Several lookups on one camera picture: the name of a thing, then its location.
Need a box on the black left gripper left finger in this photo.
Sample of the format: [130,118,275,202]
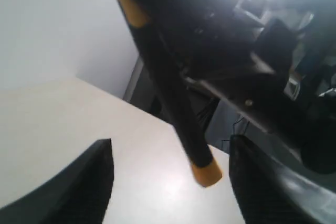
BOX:
[1,139,114,223]

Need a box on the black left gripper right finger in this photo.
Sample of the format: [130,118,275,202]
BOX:
[229,135,335,223]

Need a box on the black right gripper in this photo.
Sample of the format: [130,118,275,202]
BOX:
[135,0,335,174]

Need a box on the yellow black claw hammer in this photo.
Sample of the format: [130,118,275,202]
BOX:
[118,0,222,187]

